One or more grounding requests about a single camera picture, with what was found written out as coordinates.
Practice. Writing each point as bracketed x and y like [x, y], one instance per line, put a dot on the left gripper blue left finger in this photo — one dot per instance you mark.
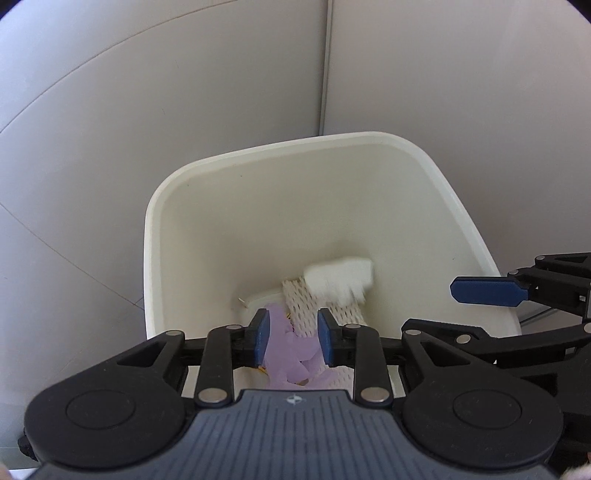
[228, 348]

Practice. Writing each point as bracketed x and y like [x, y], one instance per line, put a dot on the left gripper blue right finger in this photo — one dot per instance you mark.
[360, 348]

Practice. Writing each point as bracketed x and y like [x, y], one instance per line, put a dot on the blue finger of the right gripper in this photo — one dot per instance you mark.
[491, 291]

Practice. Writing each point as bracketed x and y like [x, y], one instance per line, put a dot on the white foam net sleeve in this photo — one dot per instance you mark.
[323, 304]

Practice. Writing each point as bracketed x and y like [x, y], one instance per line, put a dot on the purple plastic wrapper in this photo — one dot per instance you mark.
[292, 362]

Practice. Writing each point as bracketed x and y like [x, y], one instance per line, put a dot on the white tissue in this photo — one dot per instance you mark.
[342, 282]

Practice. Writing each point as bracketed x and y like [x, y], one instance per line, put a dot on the cream plastic trash bin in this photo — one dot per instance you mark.
[228, 235]

